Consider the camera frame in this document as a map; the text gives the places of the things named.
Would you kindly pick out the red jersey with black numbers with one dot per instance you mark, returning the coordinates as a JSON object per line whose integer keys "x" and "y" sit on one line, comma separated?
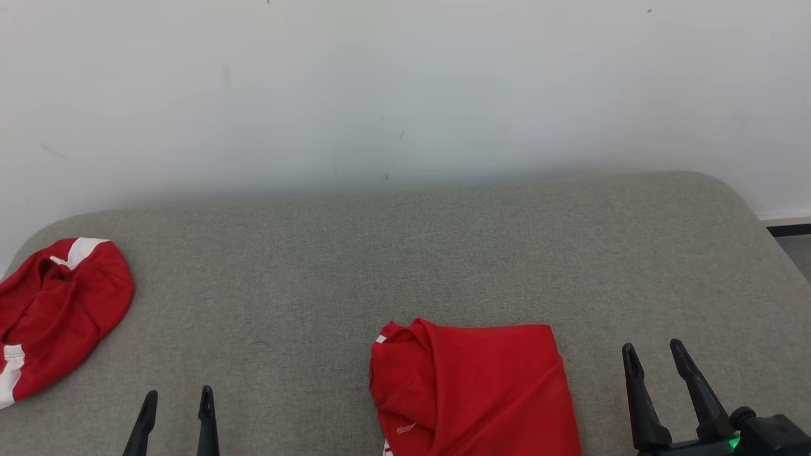
{"x": 481, "y": 386}

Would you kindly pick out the red shorts with white stripes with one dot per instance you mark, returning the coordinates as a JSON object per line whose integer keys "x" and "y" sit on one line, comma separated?
{"x": 63, "y": 316}

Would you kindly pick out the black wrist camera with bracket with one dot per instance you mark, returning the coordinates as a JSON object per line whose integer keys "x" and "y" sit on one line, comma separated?
{"x": 776, "y": 434}

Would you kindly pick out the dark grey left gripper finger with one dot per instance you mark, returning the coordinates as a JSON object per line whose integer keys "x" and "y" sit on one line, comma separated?
{"x": 208, "y": 430}
{"x": 142, "y": 427}

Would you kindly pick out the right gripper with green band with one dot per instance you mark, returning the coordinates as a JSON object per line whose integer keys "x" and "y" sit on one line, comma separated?
{"x": 690, "y": 448}

